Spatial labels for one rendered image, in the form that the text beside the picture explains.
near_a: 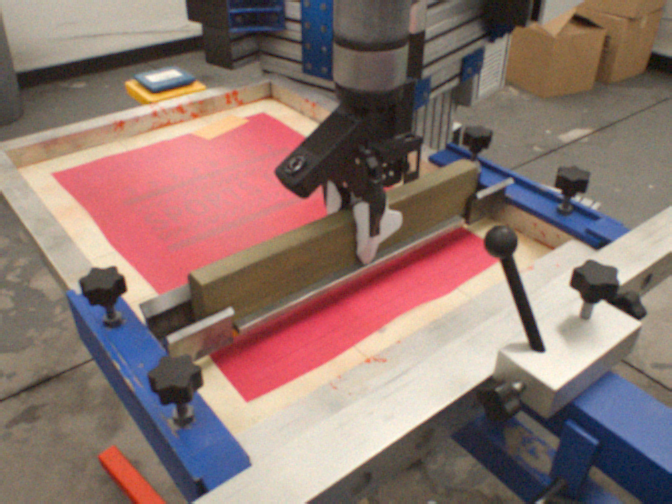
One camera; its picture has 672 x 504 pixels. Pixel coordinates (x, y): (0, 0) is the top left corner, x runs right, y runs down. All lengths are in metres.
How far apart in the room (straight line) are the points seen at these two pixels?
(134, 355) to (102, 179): 0.47
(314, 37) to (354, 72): 0.80
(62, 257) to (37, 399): 1.30
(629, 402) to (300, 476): 0.28
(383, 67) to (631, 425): 0.38
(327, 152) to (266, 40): 0.92
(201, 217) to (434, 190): 0.34
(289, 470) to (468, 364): 0.19
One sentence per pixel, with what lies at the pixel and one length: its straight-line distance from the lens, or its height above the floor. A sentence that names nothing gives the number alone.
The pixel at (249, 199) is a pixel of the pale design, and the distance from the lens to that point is 0.96.
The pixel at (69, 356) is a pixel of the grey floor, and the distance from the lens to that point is 2.21.
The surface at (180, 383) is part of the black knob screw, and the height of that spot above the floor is 1.06.
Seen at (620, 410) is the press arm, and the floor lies 1.04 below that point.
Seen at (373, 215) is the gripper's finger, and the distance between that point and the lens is 0.68.
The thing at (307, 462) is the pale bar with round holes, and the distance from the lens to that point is 0.50.
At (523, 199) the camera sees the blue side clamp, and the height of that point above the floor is 1.00.
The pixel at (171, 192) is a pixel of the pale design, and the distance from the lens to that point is 1.01.
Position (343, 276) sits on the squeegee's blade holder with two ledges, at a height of 0.99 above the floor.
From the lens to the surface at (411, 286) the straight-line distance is 0.79.
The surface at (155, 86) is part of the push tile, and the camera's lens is 1.39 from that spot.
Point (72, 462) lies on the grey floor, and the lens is 1.92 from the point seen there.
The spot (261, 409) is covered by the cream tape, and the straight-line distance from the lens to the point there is 0.64.
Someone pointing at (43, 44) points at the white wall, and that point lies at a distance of 4.44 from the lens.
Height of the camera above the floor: 1.44
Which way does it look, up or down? 36 degrees down
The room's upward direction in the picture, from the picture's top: straight up
